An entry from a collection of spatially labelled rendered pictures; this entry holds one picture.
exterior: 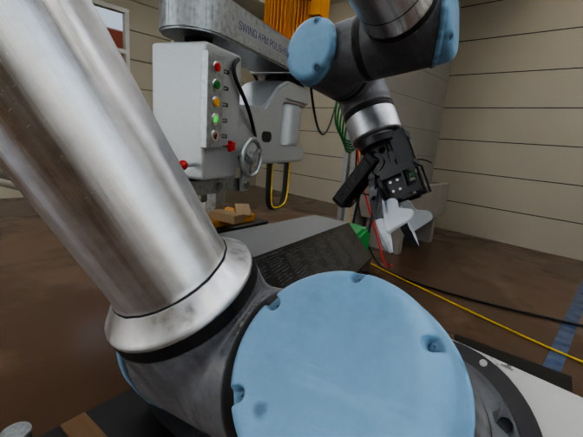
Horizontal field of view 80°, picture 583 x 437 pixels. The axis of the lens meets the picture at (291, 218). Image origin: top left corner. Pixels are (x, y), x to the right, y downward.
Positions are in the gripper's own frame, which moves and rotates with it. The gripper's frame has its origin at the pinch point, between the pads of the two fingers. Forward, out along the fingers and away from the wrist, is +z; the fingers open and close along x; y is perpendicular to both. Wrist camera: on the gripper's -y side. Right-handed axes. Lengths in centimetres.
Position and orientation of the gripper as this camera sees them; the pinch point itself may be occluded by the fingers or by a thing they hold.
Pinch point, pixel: (402, 251)
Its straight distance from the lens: 63.0
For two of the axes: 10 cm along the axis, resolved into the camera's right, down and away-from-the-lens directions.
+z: 2.6, 9.5, -1.8
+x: 5.7, 0.0, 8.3
